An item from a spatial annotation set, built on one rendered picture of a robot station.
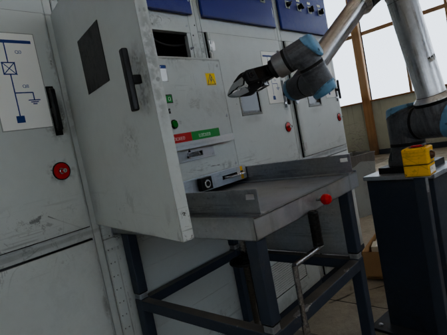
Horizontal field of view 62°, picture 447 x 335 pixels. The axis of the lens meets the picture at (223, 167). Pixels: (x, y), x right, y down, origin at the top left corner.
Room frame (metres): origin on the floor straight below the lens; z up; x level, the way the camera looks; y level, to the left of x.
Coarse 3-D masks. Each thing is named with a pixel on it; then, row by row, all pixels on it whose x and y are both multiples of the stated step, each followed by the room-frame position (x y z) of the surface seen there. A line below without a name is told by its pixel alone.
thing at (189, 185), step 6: (234, 168) 1.60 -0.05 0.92; (210, 174) 1.49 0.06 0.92; (216, 174) 1.51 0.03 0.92; (222, 174) 1.54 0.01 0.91; (228, 174) 1.56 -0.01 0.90; (234, 174) 1.59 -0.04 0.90; (246, 174) 1.65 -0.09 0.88; (192, 180) 1.41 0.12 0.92; (216, 180) 1.51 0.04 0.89; (222, 180) 1.53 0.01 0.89; (228, 180) 1.56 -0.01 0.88; (234, 180) 1.58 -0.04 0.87; (186, 186) 1.39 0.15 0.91; (192, 186) 1.41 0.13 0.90; (216, 186) 1.50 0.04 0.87; (186, 192) 1.38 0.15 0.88; (192, 192) 1.41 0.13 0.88
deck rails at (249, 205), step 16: (304, 160) 1.45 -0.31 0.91; (320, 160) 1.41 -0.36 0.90; (336, 160) 1.36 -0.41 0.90; (256, 176) 1.62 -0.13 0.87; (272, 176) 1.56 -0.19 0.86; (288, 176) 1.51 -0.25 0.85; (304, 176) 1.44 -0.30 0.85; (320, 176) 1.38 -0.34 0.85; (208, 192) 1.04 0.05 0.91; (224, 192) 1.00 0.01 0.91; (240, 192) 0.96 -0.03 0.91; (256, 192) 0.92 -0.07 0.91; (192, 208) 1.09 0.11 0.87; (208, 208) 1.05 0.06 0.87; (224, 208) 1.00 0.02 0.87; (240, 208) 0.96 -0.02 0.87; (256, 208) 0.93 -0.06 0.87
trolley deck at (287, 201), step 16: (336, 176) 1.32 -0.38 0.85; (352, 176) 1.32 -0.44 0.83; (272, 192) 1.24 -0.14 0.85; (288, 192) 1.18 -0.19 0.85; (304, 192) 1.13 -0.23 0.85; (320, 192) 1.15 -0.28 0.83; (336, 192) 1.22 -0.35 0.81; (272, 208) 0.98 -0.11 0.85; (288, 208) 1.01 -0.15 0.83; (304, 208) 1.07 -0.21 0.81; (192, 224) 1.05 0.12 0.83; (208, 224) 1.01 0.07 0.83; (224, 224) 0.97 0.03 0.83; (240, 224) 0.93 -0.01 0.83; (256, 224) 0.90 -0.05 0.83; (272, 224) 0.95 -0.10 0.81; (288, 224) 1.00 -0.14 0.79; (240, 240) 0.94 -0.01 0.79; (256, 240) 0.90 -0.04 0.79
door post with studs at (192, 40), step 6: (192, 12) 1.84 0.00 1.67; (192, 18) 1.83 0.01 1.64; (192, 24) 1.83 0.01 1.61; (192, 30) 1.82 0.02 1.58; (186, 36) 1.83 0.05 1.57; (192, 36) 1.82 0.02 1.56; (186, 42) 1.84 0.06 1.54; (192, 42) 1.81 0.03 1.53; (198, 42) 1.84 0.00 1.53; (186, 48) 1.84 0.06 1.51; (192, 48) 1.79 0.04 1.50; (198, 48) 1.83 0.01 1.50; (192, 54) 1.80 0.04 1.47; (198, 54) 1.83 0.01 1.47
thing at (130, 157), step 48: (96, 0) 0.99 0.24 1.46; (144, 0) 0.85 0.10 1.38; (96, 48) 1.04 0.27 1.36; (144, 48) 0.83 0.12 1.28; (96, 96) 1.11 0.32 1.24; (144, 96) 0.87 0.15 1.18; (96, 144) 1.18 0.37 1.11; (144, 144) 0.91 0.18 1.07; (96, 192) 1.26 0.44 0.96; (144, 192) 0.95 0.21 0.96
